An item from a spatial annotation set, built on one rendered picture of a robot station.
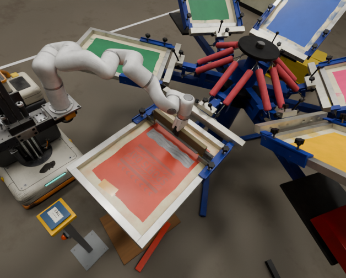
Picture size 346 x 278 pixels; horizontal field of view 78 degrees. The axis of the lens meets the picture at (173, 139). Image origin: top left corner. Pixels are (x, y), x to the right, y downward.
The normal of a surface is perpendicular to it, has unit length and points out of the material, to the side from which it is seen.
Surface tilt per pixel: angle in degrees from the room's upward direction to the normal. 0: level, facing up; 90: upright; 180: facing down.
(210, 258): 0
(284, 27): 32
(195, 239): 0
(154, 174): 0
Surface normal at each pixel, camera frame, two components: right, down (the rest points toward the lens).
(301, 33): -0.22, -0.20
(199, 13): 0.29, -0.08
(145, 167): 0.14, -0.59
